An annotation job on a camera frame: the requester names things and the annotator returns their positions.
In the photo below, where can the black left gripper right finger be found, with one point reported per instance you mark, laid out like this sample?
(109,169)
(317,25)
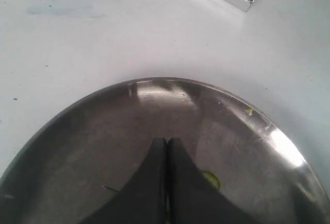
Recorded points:
(192,197)

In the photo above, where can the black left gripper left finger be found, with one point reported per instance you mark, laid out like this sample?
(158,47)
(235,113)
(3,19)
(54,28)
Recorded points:
(143,198)

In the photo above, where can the green chili pepper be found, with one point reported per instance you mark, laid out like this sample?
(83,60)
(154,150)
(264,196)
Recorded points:
(212,179)

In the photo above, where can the round stainless steel plate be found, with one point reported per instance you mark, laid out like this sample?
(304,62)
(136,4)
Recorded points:
(58,175)

